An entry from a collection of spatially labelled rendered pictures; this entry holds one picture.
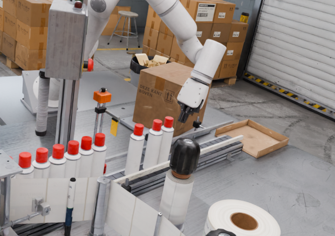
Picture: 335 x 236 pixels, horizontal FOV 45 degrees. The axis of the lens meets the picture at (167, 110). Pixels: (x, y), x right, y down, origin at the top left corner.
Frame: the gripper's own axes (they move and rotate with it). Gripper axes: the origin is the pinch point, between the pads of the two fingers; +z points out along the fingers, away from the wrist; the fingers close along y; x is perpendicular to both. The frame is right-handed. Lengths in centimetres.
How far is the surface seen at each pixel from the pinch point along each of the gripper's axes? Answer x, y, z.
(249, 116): 309, -131, -2
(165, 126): -7.9, -0.1, 5.1
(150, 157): -10.1, 1.2, 17.8
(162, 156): -3.7, 1.3, 16.5
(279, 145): 70, 12, -3
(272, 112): 349, -125, -17
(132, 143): -21.8, 0.0, 14.1
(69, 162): -47, 2, 23
